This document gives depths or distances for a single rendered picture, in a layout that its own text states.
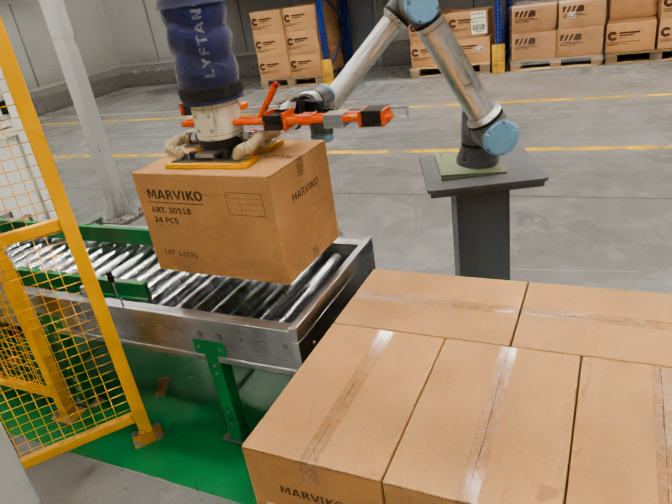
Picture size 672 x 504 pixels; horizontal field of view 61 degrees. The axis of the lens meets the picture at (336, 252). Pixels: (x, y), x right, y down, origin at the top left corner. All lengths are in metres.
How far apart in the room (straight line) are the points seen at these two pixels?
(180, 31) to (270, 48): 8.25
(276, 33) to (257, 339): 8.46
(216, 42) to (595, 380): 1.53
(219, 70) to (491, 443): 1.41
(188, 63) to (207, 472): 1.49
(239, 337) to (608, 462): 1.21
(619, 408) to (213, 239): 1.38
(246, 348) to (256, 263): 0.30
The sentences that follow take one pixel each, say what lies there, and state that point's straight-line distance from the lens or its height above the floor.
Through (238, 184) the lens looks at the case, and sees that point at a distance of 1.94.
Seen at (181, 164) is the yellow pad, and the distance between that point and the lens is 2.13.
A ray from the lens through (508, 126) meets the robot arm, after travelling 2.43.
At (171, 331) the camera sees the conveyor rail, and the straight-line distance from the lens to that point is 2.27.
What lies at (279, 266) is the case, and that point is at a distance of 1.99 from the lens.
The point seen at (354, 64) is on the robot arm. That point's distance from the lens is 2.39.
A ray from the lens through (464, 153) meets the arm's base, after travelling 2.66.
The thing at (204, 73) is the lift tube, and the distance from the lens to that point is 2.02.
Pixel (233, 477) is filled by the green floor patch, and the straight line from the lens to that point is 2.34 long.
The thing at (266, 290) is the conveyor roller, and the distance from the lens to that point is 2.31.
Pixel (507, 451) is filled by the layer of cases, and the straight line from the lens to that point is 1.53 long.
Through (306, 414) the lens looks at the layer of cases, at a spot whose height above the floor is 0.54.
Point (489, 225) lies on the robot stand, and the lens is 2.73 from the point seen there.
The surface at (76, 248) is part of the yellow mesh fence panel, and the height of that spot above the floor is 0.90.
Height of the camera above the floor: 1.63
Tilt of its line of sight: 26 degrees down
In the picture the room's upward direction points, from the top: 9 degrees counter-clockwise
